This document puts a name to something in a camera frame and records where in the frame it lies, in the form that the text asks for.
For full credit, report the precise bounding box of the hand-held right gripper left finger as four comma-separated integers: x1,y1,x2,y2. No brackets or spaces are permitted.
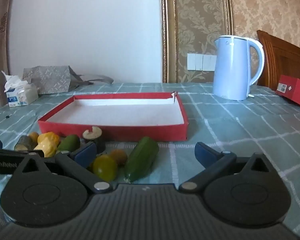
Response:
13,142,113,194

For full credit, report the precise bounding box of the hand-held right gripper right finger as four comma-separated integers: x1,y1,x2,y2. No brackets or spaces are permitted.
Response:
178,142,282,193

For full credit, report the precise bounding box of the cut green cucumber half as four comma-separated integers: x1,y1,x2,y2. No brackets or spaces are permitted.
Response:
56,134,80,153

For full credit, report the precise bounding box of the green tomato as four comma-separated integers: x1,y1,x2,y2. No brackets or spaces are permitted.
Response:
91,155,118,182

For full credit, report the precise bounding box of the dark sugarcane piece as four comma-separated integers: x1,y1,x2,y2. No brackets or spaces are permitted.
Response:
14,135,38,152

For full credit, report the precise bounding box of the round brown fruit with stem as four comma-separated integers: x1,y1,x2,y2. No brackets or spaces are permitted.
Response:
109,149,128,166

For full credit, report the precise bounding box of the yellow corn cob piece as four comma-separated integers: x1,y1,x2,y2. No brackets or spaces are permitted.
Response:
34,140,58,158

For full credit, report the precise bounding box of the orange-yellow fruit chunk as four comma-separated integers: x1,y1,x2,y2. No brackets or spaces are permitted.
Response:
37,132,61,145

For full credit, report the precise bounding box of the red shallow cardboard tray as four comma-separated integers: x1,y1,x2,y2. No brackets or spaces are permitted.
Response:
37,92,189,142

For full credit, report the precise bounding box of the whole green cucumber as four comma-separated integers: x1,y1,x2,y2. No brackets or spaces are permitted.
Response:
124,136,160,183

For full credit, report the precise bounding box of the teal checked tablecloth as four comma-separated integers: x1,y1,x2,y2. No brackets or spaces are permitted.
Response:
0,82,300,240

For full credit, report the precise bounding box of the white tissue pack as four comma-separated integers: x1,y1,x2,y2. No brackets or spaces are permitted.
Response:
1,70,39,108

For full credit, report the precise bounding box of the grey patterned gift bag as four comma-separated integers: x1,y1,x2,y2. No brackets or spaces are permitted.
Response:
22,65,114,95

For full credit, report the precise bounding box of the light blue electric kettle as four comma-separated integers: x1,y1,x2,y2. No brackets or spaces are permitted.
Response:
212,34,265,101

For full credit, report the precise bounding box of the red box with white label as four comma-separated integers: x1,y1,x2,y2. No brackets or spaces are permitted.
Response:
276,74,300,111

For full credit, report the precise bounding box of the white wall switch panel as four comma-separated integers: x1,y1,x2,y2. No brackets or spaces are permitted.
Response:
187,53,217,71

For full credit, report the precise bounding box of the gold framed wall panel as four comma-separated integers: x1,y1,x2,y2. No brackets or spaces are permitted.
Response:
159,0,234,83

